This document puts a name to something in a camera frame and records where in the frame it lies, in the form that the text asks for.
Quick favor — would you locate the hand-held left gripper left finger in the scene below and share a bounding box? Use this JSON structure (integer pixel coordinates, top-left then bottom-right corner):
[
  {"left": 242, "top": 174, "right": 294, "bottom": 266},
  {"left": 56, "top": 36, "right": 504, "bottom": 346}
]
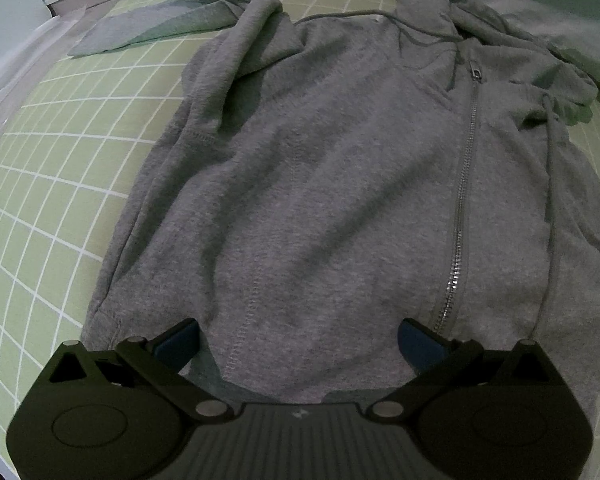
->
[{"left": 48, "top": 317, "right": 239, "bottom": 423}]

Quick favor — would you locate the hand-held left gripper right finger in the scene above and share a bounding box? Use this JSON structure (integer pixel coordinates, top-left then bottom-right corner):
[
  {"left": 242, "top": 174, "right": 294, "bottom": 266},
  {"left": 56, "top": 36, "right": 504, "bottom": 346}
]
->
[{"left": 370, "top": 317, "right": 557, "bottom": 423}]

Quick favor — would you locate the green gridded cutting mat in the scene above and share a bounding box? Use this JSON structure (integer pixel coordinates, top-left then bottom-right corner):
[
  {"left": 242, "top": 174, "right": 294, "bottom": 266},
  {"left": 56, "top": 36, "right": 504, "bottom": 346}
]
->
[{"left": 0, "top": 0, "right": 600, "bottom": 466}]

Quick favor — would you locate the grey zip hoodie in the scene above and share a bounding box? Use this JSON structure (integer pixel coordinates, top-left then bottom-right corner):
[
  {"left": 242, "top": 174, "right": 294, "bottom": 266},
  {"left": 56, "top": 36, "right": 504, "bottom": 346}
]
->
[{"left": 67, "top": 0, "right": 600, "bottom": 407}]

